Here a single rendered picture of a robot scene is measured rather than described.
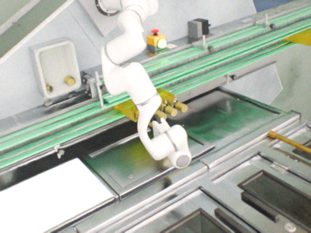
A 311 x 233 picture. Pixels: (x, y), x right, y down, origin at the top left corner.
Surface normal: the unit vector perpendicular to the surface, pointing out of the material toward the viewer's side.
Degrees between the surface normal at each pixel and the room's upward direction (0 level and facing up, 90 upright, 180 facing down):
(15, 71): 0
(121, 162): 90
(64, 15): 0
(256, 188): 90
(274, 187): 90
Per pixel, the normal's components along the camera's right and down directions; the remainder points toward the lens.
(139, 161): -0.12, -0.89
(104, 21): 0.57, 0.26
